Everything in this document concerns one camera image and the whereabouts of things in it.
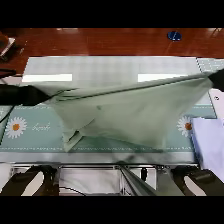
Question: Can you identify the pale green shirt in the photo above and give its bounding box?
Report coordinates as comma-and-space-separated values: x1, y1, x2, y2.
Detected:
31, 71, 215, 154

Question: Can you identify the blue round disc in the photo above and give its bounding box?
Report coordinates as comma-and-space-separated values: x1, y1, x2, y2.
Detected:
167, 30, 183, 42

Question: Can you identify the silver frame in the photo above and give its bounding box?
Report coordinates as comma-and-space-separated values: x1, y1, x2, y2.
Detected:
0, 161, 224, 197

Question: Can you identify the white garment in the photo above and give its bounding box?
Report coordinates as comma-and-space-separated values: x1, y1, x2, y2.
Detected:
191, 116, 224, 183

